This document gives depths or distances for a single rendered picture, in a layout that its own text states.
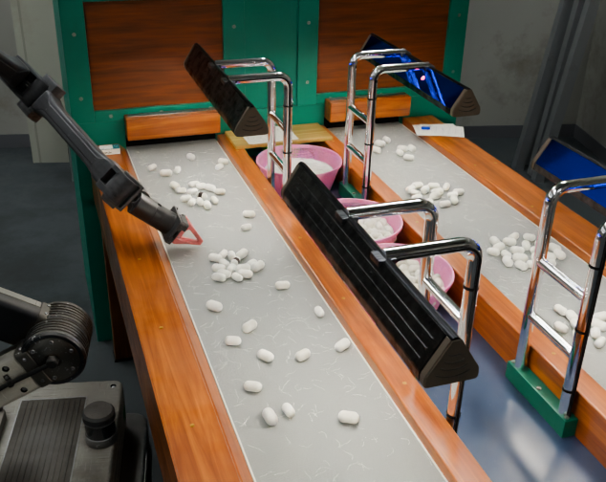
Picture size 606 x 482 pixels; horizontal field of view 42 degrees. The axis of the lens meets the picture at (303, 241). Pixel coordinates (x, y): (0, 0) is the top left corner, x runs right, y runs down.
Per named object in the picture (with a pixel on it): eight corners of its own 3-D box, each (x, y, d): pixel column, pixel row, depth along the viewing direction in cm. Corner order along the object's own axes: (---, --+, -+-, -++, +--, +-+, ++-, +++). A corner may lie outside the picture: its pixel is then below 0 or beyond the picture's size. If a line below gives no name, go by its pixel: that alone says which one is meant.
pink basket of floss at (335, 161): (315, 212, 234) (316, 183, 229) (239, 192, 245) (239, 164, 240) (355, 182, 254) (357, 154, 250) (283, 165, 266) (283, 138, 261)
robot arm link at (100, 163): (11, 99, 200) (41, 69, 200) (25, 109, 205) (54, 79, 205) (103, 207, 182) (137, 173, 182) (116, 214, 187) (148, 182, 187)
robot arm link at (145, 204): (125, 213, 186) (140, 193, 185) (120, 204, 192) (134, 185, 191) (149, 228, 189) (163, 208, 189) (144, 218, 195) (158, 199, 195)
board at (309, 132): (235, 149, 253) (235, 145, 252) (225, 134, 265) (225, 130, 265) (333, 140, 262) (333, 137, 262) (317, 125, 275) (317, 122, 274)
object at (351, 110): (362, 220, 230) (372, 67, 209) (337, 192, 246) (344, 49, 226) (422, 212, 235) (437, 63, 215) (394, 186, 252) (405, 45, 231)
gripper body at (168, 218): (180, 208, 198) (156, 193, 195) (186, 225, 190) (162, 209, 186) (164, 229, 200) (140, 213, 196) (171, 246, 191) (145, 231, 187)
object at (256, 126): (235, 138, 183) (235, 107, 180) (183, 67, 235) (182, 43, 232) (269, 135, 185) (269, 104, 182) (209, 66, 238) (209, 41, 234)
